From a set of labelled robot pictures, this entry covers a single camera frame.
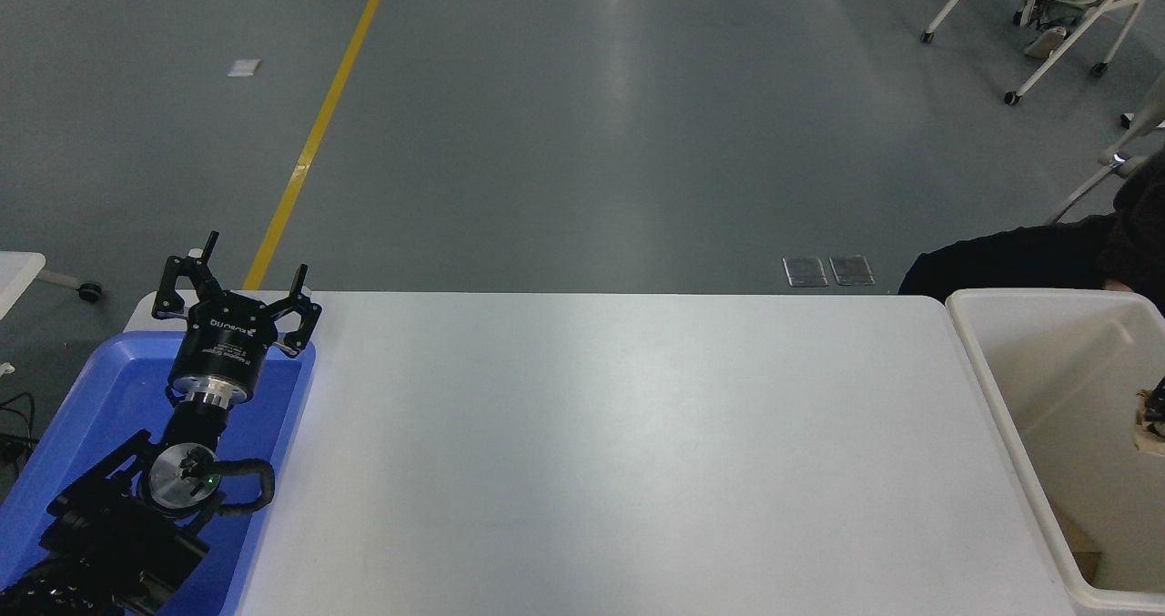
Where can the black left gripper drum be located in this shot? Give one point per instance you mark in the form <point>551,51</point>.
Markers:
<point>223,348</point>

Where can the tan paper ball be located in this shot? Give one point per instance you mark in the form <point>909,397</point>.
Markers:
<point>1149,442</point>

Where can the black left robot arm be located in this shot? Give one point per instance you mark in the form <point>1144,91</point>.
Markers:
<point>109,525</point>

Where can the large pale plastic bin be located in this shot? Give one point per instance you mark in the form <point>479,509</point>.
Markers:
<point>1047,370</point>

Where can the blue plastic tray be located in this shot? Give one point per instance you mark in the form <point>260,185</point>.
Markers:
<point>109,398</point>

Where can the white cart with caster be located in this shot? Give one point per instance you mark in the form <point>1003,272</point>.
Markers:
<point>16,275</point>

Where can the person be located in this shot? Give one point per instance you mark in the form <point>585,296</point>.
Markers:
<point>1001,261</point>

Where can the white paper sheet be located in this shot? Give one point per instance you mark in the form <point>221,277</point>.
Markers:
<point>244,66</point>

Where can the metal floor plate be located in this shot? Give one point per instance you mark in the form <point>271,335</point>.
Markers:
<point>805,271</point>
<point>852,270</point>

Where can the white tubular chair frame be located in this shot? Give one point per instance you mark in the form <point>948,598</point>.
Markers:
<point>1088,189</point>

